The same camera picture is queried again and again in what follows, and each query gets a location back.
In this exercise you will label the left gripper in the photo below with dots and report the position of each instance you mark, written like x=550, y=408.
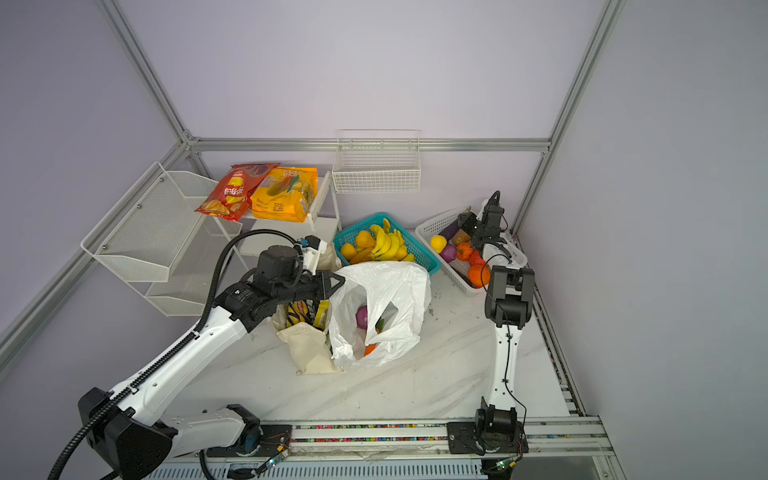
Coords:
x=324, y=289

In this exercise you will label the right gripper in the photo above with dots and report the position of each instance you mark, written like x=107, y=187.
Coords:
x=466, y=224

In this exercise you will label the yellow snack packet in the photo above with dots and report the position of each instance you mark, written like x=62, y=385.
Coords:
x=321, y=315

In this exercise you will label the black yellow chips bag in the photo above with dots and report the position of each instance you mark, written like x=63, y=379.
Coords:
x=297, y=312

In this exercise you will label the purple toy onion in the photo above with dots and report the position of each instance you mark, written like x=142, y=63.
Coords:
x=449, y=253
x=361, y=317

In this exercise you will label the purple toy eggplant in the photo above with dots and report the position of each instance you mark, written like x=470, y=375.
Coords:
x=451, y=230

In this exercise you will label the beige canvas tote bag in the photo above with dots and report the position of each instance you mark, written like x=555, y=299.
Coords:
x=309, y=348

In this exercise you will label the white plastic bag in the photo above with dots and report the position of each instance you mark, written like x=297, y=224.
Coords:
x=398, y=292

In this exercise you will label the orange toy carrot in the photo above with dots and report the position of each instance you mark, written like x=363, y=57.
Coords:
x=369, y=348

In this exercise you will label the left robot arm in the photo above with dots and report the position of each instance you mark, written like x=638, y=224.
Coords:
x=124, y=425

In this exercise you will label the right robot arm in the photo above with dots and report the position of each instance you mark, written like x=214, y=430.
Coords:
x=508, y=286

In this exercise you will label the brown toy potato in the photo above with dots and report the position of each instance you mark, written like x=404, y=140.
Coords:
x=461, y=237

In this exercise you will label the white plastic basket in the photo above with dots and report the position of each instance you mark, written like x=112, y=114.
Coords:
x=456, y=270

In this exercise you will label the red toy tomato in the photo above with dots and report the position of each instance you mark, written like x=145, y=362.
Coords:
x=476, y=259

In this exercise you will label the yellow toy lemon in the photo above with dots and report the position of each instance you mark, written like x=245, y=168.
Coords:
x=438, y=243

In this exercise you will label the small yellow banana bunch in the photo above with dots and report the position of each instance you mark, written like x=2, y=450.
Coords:
x=390, y=244

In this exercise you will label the teal plastic basket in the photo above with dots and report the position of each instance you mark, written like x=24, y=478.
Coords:
x=422, y=255

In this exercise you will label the orange snack bag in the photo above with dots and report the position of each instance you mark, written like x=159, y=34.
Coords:
x=285, y=194

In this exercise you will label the red chips bag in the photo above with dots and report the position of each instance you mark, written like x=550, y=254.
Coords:
x=230, y=199

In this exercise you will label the white mesh shelf rack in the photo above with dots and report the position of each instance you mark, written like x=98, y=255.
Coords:
x=156, y=242

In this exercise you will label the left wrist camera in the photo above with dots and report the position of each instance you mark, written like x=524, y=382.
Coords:
x=312, y=248

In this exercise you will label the white wire wall basket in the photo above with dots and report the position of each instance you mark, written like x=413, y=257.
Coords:
x=369, y=161

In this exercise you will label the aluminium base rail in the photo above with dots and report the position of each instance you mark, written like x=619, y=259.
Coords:
x=563, y=447

